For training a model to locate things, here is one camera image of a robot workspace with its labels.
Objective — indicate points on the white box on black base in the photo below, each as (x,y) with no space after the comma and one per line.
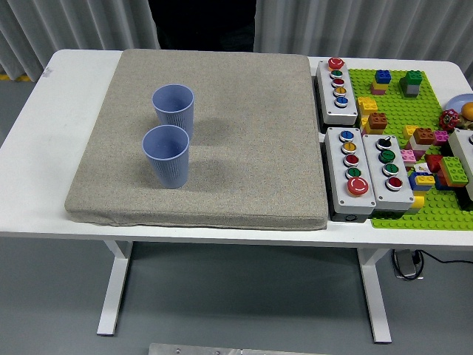
(462,148)

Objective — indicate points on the red toy brick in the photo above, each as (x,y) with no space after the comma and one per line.
(433,162)

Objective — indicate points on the yellow toy cylinder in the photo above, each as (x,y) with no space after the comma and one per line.
(417,202)

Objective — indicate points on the grey power adapter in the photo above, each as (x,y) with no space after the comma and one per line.
(406,264)

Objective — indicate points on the magenta toy brick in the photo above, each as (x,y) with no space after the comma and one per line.
(440,137)

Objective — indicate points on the white curtain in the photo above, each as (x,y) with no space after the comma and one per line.
(351,26)

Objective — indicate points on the pink toy brick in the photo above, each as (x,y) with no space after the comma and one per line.
(407,156)
(377,91)

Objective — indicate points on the blue toy brick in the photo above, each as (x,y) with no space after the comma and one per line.
(415,185)
(383,77)
(441,184)

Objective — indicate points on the pale blue plate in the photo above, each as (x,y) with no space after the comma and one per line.
(458,101)

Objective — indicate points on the grey toy brick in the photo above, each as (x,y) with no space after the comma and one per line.
(411,90)

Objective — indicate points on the four-control switch box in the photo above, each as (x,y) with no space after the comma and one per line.
(378,185)

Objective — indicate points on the white toy brick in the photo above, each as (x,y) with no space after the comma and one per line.
(417,145)

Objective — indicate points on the person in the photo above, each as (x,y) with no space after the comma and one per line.
(203,22)

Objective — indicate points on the grey-brown mat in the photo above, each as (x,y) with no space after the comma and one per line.
(240,148)

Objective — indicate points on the white table leg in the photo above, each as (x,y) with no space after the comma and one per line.
(116,281)
(375,296)

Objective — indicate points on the five-button control box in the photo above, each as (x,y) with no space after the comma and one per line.
(327,111)
(338,192)

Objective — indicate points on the green brick baseplate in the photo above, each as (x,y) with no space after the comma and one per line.
(395,107)

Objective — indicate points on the white printed toy tile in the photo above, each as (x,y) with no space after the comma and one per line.
(421,169)

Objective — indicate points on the orange toy brick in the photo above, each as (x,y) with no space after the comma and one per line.
(377,121)
(424,136)

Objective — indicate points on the yellow toy brick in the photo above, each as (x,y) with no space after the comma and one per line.
(409,132)
(424,179)
(377,86)
(366,105)
(364,124)

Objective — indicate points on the large green toy brick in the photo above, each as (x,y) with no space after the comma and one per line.
(454,168)

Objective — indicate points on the red valve wheel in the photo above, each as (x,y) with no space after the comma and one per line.
(449,120)

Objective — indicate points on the toy bread bun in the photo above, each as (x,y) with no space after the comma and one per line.
(468,111)

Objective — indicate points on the blue ribbed cup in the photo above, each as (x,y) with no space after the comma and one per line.
(173,100)
(166,144)

